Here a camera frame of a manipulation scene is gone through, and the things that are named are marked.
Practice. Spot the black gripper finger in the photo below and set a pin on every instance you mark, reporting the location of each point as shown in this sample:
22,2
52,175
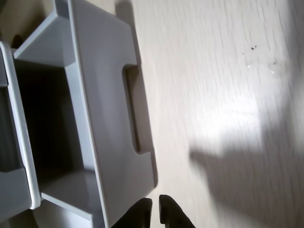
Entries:
139,215
172,213

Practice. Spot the grey plastic drawer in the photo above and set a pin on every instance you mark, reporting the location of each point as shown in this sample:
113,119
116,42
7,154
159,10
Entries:
104,99
13,187

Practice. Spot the white plastic drawer cabinet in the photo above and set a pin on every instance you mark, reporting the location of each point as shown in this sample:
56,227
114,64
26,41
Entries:
22,133

